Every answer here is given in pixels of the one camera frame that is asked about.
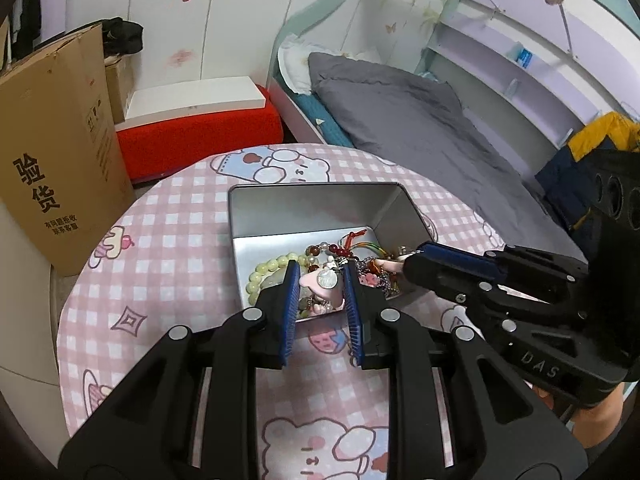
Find pale green bead bracelet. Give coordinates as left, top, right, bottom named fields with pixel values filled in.
left=245, top=251, right=314, bottom=319

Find red cord charm bracelet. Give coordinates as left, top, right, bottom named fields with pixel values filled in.
left=304, top=227, right=402, bottom=281

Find person's right hand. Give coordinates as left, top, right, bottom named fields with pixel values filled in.
left=532, top=386, right=576, bottom=424

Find dark metal tin box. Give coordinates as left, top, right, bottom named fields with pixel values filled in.
left=228, top=182, right=437, bottom=308

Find yellow navy jacket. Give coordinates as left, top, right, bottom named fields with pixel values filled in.
left=535, top=112, right=639, bottom=231

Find pink checkered tablecloth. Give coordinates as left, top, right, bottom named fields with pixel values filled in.
left=58, top=144, right=503, bottom=479

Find grey bed blanket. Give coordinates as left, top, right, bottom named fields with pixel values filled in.
left=308, top=52, right=582, bottom=258

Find red cushion bench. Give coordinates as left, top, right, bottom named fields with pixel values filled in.
left=117, top=87, right=284, bottom=183

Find small blue shelf box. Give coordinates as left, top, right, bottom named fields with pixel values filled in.
left=516, top=49, right=533, bottom=68

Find white board on bench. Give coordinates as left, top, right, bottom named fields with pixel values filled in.
left=116, top=76, right=266, bottom=131

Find large brown cardboard box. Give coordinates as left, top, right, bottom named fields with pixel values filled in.
left=1, top=25, right=134, bottom=275

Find white pillow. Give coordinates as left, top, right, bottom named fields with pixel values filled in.
left=277, top=34, right=324, bottom=96

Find black cloth on box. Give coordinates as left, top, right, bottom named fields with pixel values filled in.
left=101, top=18, right=143, bottom=58

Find hanging clothes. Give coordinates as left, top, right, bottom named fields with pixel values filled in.
left=1, top=0, right=42, bottom=68

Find silver chain jewelry pile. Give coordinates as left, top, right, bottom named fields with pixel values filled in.
left=336, top=257, right=401, bottom=300

